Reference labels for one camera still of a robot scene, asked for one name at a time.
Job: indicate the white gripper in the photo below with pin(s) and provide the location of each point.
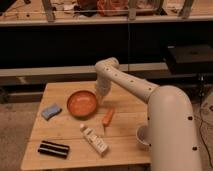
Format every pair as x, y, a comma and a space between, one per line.
103, 87

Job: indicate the orange ceramic bowl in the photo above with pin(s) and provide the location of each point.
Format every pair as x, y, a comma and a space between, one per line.
82, 103

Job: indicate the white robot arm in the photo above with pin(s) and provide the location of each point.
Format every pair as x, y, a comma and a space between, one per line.
173, 140

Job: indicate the orange carrot toy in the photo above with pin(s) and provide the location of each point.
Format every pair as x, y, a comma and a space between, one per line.
108, 117

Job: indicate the white tube bottle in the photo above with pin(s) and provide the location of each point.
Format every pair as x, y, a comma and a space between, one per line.
94, 140

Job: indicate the white paper cup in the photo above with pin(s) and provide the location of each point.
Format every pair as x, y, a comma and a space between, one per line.
142, 135

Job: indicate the blue sponge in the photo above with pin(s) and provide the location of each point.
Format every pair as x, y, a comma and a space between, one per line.
51, 111

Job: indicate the black rectangular case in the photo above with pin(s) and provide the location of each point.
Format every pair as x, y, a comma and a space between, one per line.
54, 149

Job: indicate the orange object on shelf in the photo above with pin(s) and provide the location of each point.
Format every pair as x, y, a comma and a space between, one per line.
112, 7

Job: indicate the black box on right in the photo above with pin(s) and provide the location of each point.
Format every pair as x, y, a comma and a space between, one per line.
190, 59

